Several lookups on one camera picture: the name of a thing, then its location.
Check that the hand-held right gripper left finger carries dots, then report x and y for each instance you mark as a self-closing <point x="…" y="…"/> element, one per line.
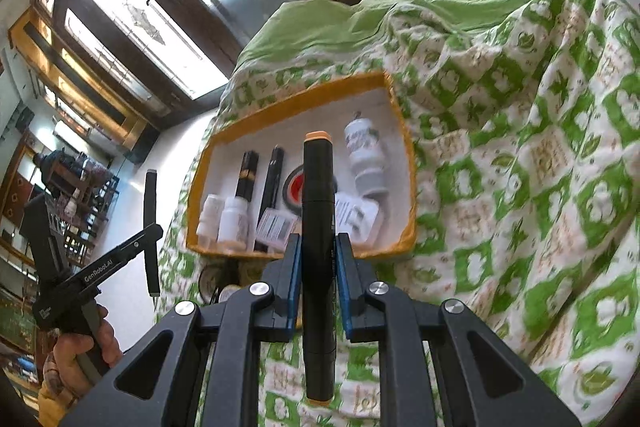
<point x="294" y="287"/>

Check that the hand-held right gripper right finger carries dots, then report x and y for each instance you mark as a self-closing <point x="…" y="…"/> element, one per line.
<point x="344" y="287"/>

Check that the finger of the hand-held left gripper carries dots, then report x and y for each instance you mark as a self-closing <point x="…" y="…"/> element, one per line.
<point x="145" y="239"/>

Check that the small white barcode box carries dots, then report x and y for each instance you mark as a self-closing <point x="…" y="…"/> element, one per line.
<point x="275" y="227"/>

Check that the small white bottle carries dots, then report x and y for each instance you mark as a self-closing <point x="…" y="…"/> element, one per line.
<point x="209" y="219"/>
<point x="234" y="219"/>

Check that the white power adapter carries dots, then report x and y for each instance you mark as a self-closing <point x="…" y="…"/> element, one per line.
<point x="357" y="214"/>

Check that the black marker with orange ends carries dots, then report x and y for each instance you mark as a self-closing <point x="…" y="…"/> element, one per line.
<point x="318" y="207"/>

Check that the black tape roll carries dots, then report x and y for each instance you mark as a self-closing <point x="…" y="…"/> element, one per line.
<point x="295" y="187"/>

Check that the thin black white-print pen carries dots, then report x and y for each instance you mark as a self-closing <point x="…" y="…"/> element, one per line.
<point x="274" y="172"/>

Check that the large white green-label bottle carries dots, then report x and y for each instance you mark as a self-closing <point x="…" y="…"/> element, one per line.
<point x="367" y="157"/>

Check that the yellow-edged white box tray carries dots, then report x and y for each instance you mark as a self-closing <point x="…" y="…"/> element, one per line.
<point x="280" y="122"/>

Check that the person's left hand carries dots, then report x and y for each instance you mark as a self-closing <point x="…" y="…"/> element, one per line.
<point x="65" y="357"/>

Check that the small yellow jar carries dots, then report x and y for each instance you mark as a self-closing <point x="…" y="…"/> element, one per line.
<point x="210" y="284"/>

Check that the dark wooden chair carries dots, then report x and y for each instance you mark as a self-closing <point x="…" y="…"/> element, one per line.
<point x="75" y="187"/>

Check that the yellow framed glass door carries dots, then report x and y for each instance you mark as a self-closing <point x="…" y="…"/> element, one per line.
<point x="75" y="97"/>

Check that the narrow brown glass door panel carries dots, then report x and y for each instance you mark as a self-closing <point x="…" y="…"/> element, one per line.
<point x="100" y="52"/>

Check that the green printed blanket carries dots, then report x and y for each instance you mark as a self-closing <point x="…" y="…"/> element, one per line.
<point x="500" y="157"/>

